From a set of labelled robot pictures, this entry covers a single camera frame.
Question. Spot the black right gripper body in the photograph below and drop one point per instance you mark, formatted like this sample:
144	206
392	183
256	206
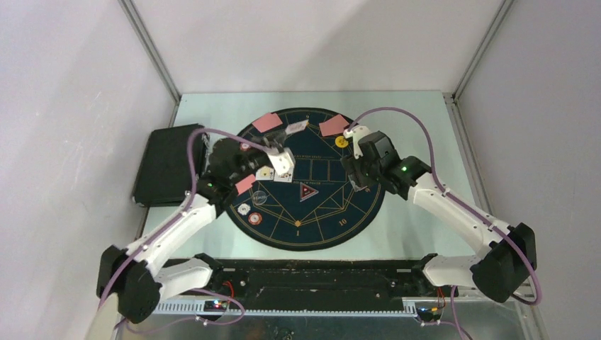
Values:
368	174

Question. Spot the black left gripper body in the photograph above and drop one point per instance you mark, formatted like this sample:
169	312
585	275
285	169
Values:
252	159

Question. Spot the face-up playing card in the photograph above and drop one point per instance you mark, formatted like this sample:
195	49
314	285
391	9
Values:
296	127
286	177
265	173

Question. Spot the yellow big blind button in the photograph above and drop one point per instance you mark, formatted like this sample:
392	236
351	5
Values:
341	142

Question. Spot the white poker chip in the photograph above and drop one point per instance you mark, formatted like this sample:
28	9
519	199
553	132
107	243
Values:
243	209

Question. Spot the single red playing card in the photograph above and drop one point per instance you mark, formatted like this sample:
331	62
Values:
267	122

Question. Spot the red triangular marker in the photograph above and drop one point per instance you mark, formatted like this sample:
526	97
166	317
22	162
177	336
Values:
306	192

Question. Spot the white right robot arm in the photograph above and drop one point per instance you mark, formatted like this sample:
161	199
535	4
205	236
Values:
504	255

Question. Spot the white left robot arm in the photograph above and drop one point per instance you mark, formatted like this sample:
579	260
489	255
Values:
136	274

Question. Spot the clear round button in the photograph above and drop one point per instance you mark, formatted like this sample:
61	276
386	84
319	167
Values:
259	197

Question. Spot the round dark poker mat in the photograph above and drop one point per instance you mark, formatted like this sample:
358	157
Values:
336	214

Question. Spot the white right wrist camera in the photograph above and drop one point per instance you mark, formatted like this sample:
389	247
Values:
354	135

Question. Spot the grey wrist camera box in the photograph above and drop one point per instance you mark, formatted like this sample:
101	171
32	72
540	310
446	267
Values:
282	162

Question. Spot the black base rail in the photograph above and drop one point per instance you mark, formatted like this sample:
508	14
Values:
319	286

